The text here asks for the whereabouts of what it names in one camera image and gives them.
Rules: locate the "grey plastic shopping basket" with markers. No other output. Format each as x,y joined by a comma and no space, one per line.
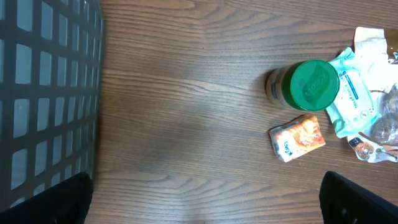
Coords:
52,54

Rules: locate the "green-lidded jar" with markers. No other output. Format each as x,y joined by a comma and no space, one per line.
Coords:
311,85

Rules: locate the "teal long snack packet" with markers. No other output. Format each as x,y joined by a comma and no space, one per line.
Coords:
353,109

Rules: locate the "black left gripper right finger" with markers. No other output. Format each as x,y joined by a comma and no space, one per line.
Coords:
343,201

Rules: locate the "beige brown snack pouch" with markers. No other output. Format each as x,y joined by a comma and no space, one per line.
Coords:
378,49

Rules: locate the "orange small packet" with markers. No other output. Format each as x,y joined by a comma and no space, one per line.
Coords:
296,138

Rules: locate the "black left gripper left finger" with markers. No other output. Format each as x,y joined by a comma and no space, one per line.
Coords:
66,202

